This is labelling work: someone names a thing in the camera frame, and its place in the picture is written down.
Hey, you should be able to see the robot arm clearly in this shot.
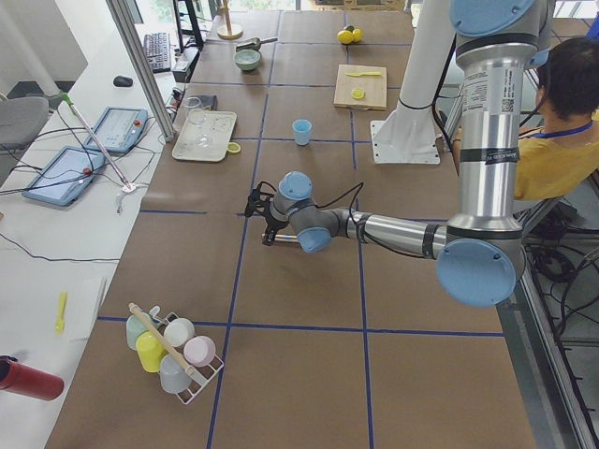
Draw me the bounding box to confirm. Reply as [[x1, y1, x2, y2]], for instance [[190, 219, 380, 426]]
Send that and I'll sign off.
[[245, 1, 554, 307]]

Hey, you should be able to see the pink cup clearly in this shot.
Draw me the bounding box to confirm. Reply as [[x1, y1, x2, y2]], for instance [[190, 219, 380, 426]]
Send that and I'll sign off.
[[183, 336, 216, 367]]

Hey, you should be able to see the bamboo cutting board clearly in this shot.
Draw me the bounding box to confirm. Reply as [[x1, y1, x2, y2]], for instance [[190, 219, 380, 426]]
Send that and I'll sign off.
[[333, 65, 387, 110]]

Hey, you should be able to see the blue teach pendant far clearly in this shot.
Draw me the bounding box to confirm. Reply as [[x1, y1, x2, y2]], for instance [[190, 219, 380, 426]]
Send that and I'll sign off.
[[93, 107, 149, 154]]

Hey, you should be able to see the steel muddler black tip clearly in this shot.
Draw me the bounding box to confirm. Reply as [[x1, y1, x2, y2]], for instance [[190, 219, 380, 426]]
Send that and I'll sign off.
[[274, 234, 299, 243]]

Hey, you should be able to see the person in yellow shirt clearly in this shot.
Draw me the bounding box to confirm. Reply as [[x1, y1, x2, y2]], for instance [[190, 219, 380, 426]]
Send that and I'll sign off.
[[514, 36, 598, 202]]

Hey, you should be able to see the white wire cup rack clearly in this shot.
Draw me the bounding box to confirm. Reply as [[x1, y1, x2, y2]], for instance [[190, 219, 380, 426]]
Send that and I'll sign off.
[[149, 306, 224, 404]]

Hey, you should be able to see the steel ice scoop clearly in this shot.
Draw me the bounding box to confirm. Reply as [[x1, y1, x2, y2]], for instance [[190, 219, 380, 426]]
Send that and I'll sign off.
[[235, 36, 278, 51]]

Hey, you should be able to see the yellow plastic spoon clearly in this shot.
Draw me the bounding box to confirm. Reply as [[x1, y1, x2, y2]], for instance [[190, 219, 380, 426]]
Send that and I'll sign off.
[[54, 291, 68, 334]]

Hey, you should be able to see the yellow plastic knife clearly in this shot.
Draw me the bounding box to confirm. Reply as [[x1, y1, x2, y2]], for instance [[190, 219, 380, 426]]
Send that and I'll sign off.
[[345, 71, 382, 78]]

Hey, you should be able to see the blue teach pendant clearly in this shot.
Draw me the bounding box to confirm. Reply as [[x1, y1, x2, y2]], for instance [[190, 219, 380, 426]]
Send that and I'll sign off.
[[22, 146, 106, 207], [93, 107, 149, 154]]

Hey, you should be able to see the grey blue cup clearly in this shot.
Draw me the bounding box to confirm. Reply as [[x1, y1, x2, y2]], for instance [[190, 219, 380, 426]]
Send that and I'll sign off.
[[159, 355, 192, 394]]

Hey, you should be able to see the white cup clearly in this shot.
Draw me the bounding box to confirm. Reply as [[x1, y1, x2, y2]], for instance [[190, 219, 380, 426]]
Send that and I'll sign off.
[[164, 317, 195, 348]]

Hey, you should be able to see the aluminium frame post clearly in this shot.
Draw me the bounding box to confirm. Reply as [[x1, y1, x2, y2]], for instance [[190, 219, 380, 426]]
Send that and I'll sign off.
[[106, 0, 175, 142]]

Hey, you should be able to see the light blue cup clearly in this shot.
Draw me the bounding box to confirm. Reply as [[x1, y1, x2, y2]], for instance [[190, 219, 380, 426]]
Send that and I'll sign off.
[[292, 119, 313, 146]]

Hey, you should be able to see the mint green cup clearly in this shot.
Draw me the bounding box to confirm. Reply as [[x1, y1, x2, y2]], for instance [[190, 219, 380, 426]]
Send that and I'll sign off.
[[125, 314, 147, 351]]

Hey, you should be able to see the green bowl of ice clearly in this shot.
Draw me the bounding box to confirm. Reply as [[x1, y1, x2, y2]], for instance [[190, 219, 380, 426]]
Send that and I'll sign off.
[[233, 49, 262, 72]]

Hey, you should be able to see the cream bear tray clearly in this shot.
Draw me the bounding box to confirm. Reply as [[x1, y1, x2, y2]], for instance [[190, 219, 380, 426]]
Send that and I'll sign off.
[[172, 111, 237, 163]]

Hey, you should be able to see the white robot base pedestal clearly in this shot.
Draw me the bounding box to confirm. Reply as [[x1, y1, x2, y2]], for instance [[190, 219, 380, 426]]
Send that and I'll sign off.
[[371, 0, 456, 165]]

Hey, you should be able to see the black computer mouse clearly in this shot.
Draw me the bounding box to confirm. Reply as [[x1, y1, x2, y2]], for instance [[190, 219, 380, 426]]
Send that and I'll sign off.
[[112, 76, 133, 88]]

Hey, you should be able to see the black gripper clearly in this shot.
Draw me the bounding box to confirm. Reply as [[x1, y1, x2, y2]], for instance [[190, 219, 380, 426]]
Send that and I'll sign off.
[[261, 205, 289, 246]]

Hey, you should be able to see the yellow cup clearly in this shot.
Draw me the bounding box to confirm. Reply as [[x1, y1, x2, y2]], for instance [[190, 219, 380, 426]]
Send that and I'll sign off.
[[135, 331, 167, 373]]

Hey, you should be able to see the blue teach pendant near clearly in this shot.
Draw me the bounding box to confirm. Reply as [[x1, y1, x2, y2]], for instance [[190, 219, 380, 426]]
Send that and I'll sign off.
[[22, 146, 106, 207]]

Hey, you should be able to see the red bottle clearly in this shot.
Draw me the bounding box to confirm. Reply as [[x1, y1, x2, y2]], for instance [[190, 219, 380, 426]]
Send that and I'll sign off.
[[1, 356, 65, 401]]

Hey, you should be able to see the wooden mug tree stand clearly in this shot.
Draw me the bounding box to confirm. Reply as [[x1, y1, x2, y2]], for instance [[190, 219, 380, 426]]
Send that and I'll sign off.
[[216, 0, 243, 40]]

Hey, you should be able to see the black keyboard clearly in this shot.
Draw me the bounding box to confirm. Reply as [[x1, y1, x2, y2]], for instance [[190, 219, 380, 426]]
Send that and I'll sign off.
[[142, 32, 171, 73]]

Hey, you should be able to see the yellow lemon slice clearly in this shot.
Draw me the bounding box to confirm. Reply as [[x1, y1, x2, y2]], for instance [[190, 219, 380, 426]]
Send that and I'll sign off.
[[351, 88, 366, 100]]

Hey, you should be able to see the wooden stick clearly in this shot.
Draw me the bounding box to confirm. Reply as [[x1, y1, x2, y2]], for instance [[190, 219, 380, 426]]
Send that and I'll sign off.
[[128, 302, 195, 377]]

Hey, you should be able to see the clear wine glass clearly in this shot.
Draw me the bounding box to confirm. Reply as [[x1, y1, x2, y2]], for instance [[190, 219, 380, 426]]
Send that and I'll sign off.
[[183, 96, 212, 148]]

